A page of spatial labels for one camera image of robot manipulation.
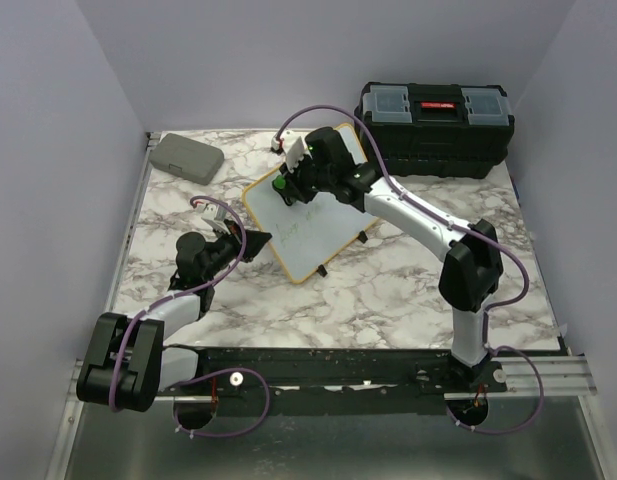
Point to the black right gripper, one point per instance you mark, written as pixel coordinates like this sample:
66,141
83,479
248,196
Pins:
291,189

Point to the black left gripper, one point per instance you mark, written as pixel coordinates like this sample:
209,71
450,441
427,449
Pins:
255,240

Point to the green whiteboard eraser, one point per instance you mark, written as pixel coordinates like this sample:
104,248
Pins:
279,183

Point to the yellow framed whiteboard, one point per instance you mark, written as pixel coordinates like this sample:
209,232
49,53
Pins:
305,237

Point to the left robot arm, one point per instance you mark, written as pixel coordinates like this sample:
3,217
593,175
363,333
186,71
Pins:
124,367

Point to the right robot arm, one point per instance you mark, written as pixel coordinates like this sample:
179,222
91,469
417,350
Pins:
471,265

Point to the grey plastic case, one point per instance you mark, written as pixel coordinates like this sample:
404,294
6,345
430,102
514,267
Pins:
187,159

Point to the black plastic toolbox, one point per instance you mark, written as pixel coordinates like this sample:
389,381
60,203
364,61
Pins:
438,130

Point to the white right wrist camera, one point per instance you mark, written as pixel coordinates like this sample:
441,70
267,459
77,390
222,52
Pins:
292,146

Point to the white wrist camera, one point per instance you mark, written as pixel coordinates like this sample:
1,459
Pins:
292,146
214,216

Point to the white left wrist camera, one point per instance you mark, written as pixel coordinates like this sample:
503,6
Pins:
214,216

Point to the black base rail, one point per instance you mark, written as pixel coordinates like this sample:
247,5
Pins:
246,381

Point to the aluminium frame rail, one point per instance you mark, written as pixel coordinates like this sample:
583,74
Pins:
92,375

